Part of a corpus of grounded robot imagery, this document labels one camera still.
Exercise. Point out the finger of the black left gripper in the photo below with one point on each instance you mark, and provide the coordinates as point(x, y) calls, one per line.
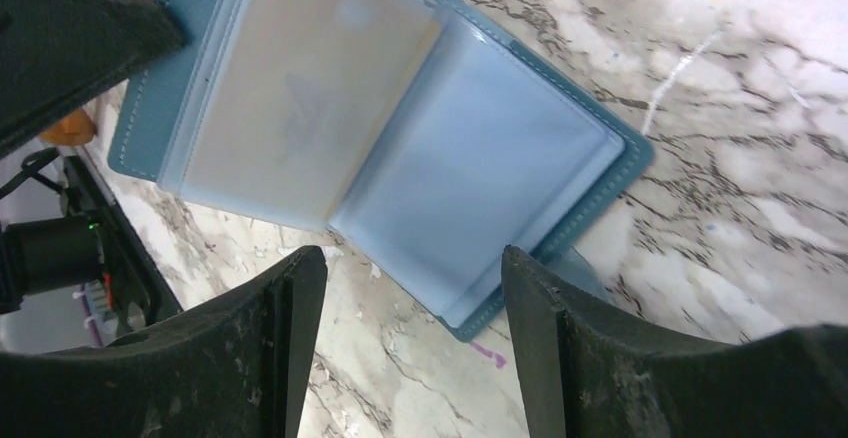
point(57, 55)

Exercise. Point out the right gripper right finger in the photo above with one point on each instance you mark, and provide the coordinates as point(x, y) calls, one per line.
point(589, 369)

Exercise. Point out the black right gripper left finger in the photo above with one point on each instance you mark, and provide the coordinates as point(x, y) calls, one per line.
point(237, 365)

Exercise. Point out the teal card holder wallet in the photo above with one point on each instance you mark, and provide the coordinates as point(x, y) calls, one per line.
point(419, 130)

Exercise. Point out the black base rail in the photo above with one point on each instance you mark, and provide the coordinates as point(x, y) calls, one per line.
point(131, 293)

